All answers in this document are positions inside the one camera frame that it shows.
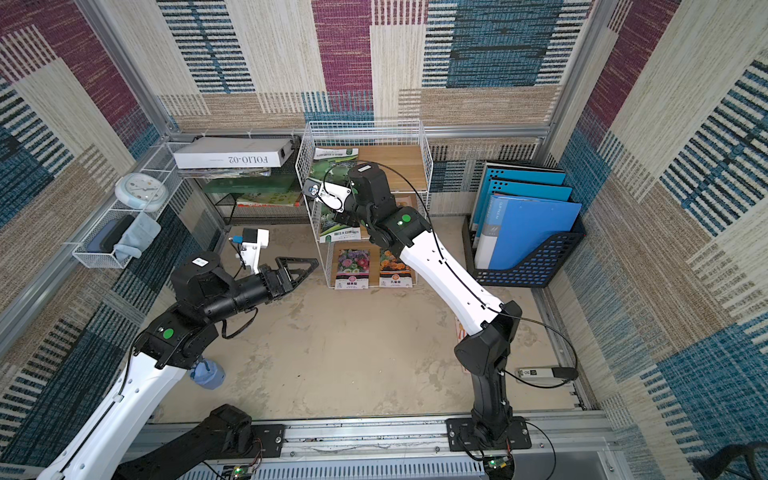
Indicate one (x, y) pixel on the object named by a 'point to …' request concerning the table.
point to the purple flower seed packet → (352, 269)
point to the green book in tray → (267, 184)
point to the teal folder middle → (527, 189)
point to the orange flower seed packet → (394, 272)
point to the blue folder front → (513, 227)
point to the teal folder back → (494, 170)
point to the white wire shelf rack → (404, 151)
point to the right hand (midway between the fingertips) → (336, 182)
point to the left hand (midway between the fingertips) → (310, 267)
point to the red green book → (270, 200)
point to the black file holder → (532, 270)
